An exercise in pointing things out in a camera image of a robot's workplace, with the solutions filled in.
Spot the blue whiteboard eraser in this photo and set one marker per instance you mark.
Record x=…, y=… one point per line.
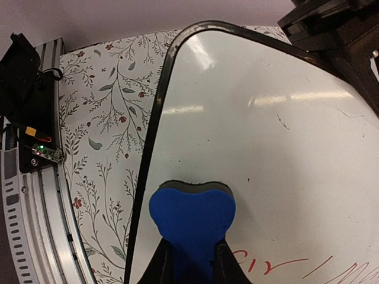
x=192, y=218

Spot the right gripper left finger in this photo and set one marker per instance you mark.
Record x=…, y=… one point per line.
x=160, y=269

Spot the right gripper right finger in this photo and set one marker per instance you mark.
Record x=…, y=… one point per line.
x=226, y=268

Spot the white whiteboard black frame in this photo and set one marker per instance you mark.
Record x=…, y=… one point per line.
x=297, y=146

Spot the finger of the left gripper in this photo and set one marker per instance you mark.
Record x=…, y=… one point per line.
x=343, y=33

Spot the floral patterned table mat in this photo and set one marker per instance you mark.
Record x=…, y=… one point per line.
x=103, y=118

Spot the front aluminium rail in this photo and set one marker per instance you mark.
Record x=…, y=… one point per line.
x=40, y=225

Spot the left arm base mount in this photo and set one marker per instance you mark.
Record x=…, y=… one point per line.
x=27, y=102

